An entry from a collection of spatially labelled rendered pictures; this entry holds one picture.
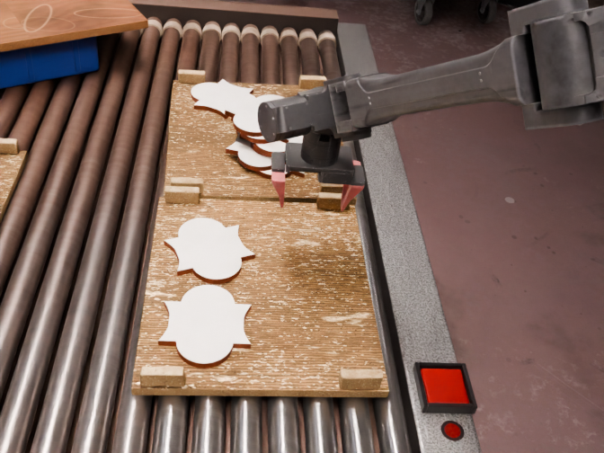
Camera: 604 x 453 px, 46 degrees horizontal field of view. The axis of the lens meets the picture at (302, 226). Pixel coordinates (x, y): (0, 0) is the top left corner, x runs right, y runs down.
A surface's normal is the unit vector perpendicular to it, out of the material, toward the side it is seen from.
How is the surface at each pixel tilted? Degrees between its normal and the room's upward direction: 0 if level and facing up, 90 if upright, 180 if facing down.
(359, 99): 91
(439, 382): 0
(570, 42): 65
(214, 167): 0
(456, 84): 91
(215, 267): 0
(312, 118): 55
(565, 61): 72
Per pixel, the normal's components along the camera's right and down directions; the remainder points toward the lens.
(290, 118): 0.40, 0.07
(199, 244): 0.11, -0.76
